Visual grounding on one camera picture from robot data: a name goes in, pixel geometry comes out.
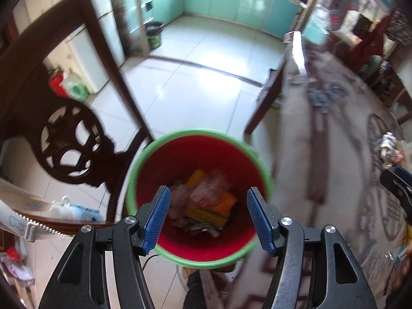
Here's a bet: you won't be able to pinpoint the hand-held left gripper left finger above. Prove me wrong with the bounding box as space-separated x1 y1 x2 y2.
39 185 172 309

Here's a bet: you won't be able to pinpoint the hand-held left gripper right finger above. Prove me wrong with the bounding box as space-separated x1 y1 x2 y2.
246 187 377 309

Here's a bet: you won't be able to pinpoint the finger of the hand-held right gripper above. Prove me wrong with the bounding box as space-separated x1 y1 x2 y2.
380 166 412 224

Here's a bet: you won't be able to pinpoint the wrappers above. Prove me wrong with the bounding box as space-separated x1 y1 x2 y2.
376 132 404 168

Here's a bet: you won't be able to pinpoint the red bin with green rim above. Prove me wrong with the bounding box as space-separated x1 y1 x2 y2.
125 129 276 269

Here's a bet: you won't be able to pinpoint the crumpled white paper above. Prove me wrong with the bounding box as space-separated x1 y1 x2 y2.
170 182 194 227

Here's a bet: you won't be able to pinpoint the orange carton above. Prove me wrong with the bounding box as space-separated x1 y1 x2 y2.
188 169 237 214

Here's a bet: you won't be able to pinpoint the carved dark wooden chair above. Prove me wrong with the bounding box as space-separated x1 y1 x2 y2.
0 0 155 226

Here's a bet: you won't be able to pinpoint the dark red hanging garment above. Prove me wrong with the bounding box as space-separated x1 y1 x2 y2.
349 13 395 58

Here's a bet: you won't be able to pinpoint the white zippered bag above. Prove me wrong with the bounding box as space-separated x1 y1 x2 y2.
0 177 74 242

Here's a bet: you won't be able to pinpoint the green white plastic bottle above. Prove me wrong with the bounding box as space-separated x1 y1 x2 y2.
61 72 91 103

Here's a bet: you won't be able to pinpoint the black white patterned bag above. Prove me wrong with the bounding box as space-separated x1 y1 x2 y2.
384 10 412 44

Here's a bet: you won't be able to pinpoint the black hanging bag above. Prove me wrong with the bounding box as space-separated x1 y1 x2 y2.
352 14 374 37

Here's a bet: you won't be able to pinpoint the red packet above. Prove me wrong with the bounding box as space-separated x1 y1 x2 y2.
49 70 66 97

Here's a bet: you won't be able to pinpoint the white refrigerator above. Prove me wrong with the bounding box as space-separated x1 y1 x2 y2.
66 10 126 94

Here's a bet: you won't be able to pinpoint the small black green bin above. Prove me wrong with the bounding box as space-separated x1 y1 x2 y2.
145 22 164 49

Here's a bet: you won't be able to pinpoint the blue red plaid garment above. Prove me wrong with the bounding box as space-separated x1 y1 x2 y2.
330 0 358 26

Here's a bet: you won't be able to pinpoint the wooden table frame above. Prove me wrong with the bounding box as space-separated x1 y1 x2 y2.
245 67 287 139

